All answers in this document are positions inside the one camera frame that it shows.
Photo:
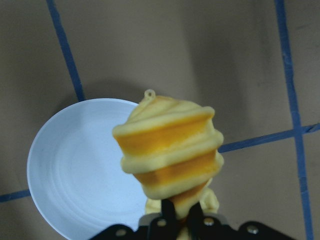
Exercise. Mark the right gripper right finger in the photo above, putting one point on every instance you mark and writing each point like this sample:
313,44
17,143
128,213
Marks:
195,215

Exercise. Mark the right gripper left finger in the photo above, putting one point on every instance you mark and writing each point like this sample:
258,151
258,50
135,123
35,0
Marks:
168,211

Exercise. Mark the yellow bread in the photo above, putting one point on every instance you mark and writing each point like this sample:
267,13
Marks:
171,147

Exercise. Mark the blue plate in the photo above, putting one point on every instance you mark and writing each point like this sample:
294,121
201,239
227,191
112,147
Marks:
74,172

